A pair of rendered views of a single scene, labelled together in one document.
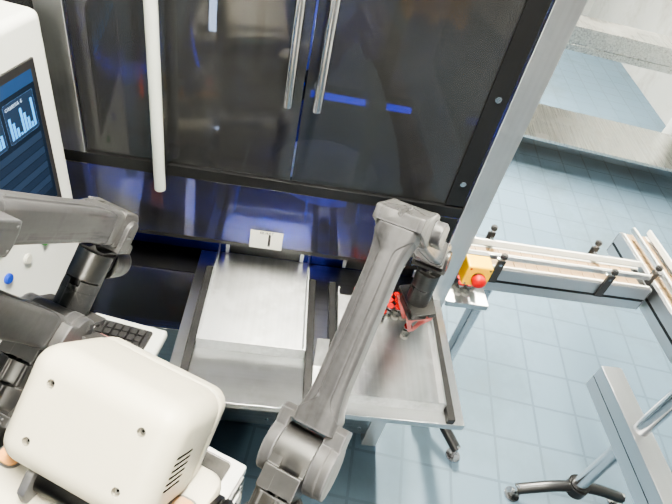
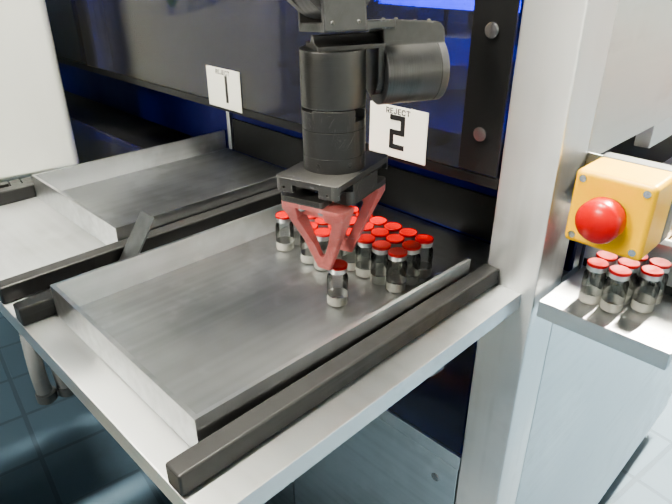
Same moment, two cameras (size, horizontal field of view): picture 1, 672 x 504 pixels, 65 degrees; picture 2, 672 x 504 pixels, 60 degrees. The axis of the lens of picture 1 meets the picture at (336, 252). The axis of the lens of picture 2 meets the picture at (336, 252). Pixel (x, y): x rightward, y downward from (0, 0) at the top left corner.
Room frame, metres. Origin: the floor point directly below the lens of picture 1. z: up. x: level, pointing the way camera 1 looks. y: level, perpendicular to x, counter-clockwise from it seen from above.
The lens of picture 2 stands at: (0.63, -0.64, 1.21)
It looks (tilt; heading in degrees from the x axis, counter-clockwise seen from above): 27 degrees down; 54
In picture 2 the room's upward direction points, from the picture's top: straight up
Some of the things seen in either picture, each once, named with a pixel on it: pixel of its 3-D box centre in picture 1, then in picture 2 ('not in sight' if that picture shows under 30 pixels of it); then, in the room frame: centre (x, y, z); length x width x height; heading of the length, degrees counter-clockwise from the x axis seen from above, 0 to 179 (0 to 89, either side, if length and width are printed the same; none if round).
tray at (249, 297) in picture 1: (258, 296); (182, 179); (0.93, 0.17, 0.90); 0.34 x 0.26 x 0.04; 9
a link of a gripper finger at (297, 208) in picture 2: (413, 315); (331, 219); (0.92, -0.23, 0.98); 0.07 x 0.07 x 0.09; 24
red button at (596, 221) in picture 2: (478, 280); (602, 219); (1.10, -0.40, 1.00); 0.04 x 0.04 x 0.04; 9
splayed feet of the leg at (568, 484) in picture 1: (571, 491); not in sight; (1.08, -1.12, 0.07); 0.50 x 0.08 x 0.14; 99
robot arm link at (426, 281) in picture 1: (427, 275); (339, 76); (0.94, -0.23, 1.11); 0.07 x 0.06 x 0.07; 162
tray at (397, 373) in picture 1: (386, 344); (269, 286); (0.88, -0.18, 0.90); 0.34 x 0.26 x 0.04; 9
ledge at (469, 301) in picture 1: (462, 288); (625, 306); (1.19, -0.40, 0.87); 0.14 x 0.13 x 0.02; 9
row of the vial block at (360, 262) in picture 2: (384, 310); (344, 246); (0.99, -0.17, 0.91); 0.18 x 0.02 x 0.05; 99
